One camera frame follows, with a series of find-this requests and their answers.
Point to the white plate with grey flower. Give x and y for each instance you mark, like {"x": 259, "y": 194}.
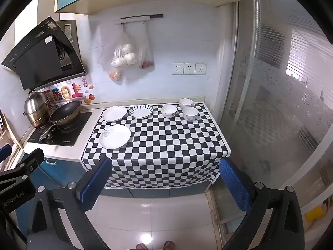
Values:
{"x": 114, "y": 137}

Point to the person's right foot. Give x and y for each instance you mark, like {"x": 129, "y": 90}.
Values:
{"x": 169, "y": 245}

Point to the person's foot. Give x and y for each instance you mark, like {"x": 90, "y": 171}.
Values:
{"x": 169, "y": 245}
{"x": 142, "y": 246}

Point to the frosted glass sliding door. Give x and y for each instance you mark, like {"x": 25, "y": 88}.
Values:
{"x": 273, "y": 83}

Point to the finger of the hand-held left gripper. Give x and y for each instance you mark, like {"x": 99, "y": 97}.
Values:
{"x": 26, "y": 165}
{"x": 5, "y": 152}

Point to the dark frying pan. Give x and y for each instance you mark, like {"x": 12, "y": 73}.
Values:
{"x": 65, "y": 112}

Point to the blue striped white plate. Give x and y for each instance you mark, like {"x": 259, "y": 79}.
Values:
{"x": 141, "y": 111}

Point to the colourful wall stickers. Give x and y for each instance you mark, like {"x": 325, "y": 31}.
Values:
{"x": 65, "y": 91}

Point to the wall hook rail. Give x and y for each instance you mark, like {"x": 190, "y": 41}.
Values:
{"x": 140, "y": 18}

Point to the white plate with floral rim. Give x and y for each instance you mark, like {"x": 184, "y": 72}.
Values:
{"x": 114, "y": 113}

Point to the black white checkered tablecloth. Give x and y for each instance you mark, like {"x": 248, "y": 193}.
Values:
{"x": 161, "y": 148}

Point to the black range hood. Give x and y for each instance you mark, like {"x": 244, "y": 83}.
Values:
{"x": 33, "y": 60}

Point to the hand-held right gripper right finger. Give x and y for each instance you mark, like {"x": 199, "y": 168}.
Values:
{"x": 234, "y": 187}

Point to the plastic bag with red food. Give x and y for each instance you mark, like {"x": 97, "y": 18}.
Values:
{"x": 146, "y": 62}

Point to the black induction cooktop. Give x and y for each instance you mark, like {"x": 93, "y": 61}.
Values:
{"x": 70, "y": 135}

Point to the plastic bag with orange food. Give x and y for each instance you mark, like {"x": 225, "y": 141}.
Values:
{"x": 114, "y": 75}

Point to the steel steamer pot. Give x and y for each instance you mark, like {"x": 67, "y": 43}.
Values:
{"x": 36, "y": 109}

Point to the plain white bowl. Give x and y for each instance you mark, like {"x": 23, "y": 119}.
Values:
{"x": 185, "y": 103}

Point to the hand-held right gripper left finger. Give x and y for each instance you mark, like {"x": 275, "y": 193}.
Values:
{"x": 96, "y": 185}

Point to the plastic bag with white buns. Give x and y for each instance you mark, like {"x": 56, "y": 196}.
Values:
{"x": 124, "y": 54}

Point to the person's left foot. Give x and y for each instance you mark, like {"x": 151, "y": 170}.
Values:
{"x": 142, "y": 246}

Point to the white wall socket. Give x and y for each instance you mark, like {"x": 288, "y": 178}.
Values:
{"x": 178, "y": 68}
{"x": 189, "y": 69}
{"x": 200, "y": 69}

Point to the white bowl with dark flowers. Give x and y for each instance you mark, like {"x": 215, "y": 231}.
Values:
{"x": 169, "y": 111}

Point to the yellow plastic container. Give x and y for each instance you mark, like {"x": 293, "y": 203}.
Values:
{"x": 316, "y": 212}

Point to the wooden board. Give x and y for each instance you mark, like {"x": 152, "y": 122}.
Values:
{"x": 13, "y": 136}

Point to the white bowl with red flowers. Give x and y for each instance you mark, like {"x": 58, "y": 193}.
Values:
{"x": 190, "y": 114}

